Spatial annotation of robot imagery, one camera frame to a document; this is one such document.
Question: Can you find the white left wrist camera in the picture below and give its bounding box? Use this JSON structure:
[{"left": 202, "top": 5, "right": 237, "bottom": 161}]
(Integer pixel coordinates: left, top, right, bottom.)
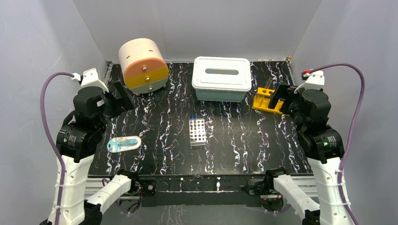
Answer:
[{"left": 71, "top": 68, "right": 109, "bottom": 93}]

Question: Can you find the blue packaged syringe blister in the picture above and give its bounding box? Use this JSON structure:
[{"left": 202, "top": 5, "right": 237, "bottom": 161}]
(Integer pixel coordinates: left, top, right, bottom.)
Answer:
[{"left": 106, "top": 136, "right": 142, "bottom": 153}]

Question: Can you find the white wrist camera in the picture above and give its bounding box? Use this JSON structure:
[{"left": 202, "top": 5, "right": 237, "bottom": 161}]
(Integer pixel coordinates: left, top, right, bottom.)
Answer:
[
  {"left": 294, "top": 70, "right": 325, "bottom": 94},
  {"left": 71, "top": 68, "right": 109, "bottom": 93}
]

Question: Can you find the white bin lid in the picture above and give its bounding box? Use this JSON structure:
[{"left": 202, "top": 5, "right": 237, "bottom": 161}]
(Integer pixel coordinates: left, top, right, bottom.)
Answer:
[{"left": 192, "top": 56, "right": 252, "bottom": 92}]

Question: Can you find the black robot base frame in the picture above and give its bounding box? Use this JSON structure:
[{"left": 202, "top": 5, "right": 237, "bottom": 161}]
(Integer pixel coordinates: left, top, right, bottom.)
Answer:
[{"left": 110, "top": 173, "right": 295, "bottom": 208}]

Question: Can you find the teal plastic bin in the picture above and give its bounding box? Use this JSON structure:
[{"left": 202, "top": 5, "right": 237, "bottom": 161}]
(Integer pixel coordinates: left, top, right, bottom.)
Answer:
[{"left": 195, "top": 90, "right": 246, "bottom": 103}]

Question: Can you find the cream orange cylindrical centrifuge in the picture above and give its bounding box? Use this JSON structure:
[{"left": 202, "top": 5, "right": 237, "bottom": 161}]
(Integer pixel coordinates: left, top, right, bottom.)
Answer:
[{"left": 118, "top": 38, "right": 169, "bottom": 95}]

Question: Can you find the glass test tube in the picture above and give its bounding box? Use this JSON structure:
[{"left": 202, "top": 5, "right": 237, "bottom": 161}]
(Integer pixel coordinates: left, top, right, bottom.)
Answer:
[{"left": 264, "top": 77, "right": 273, "bottom": 90}]

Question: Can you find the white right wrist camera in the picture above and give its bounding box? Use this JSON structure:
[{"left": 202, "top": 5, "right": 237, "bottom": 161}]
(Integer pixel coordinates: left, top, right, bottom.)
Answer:
[{"left": 294, "top": 70, "right": 325, "bottom": 94}]

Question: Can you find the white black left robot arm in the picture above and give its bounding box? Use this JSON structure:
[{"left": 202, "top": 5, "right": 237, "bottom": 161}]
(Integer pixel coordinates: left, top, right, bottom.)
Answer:
[{"left": 43, "top": 80, "right": 140, "bottom": 225}]

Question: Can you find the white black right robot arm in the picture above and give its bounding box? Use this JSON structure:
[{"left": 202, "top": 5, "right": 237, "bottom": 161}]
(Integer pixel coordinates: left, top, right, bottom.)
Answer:
[{"left": 264, "top": 83, "right": 355, "bottom": 225}]

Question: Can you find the yellow test tube rack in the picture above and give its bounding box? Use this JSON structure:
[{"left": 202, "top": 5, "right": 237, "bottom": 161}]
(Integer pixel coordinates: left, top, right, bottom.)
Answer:
[{"left": 252, "top": 87, "right": 283, "bottom": 114}]

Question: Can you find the clear well plate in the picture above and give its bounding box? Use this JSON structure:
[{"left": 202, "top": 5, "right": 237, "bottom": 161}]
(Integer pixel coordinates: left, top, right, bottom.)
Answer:
[{"left": 189, "top": 118, "right": 207, "bottom": 149}]

